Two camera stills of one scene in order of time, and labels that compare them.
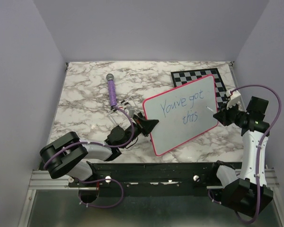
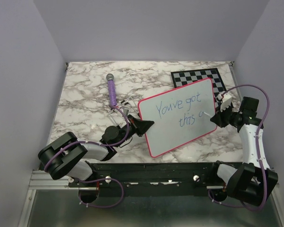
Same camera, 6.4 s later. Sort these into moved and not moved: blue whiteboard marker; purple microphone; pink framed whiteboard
Moved: blue whiteboard marker
Not moved: pink framed whiteboard; purple microphone
